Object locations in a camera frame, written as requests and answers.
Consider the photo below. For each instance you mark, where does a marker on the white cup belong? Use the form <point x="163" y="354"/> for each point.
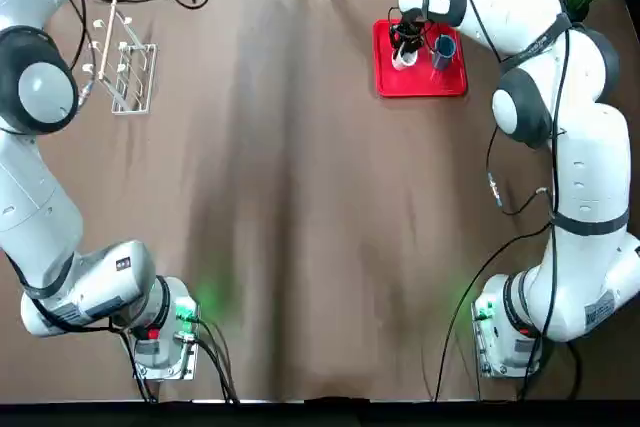
<point x="404" y="62"/>

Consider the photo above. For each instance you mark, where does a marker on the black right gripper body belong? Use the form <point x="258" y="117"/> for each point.
<point x="411" y="21"/>

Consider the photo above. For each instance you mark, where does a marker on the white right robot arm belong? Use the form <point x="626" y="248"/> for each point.
<point x="590" y="172"/>

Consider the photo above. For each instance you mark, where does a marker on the red plastic tray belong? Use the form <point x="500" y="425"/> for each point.
<point x="420" y="84"/>

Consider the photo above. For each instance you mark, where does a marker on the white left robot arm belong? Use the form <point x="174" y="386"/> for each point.
<point x="35" y="187"/>

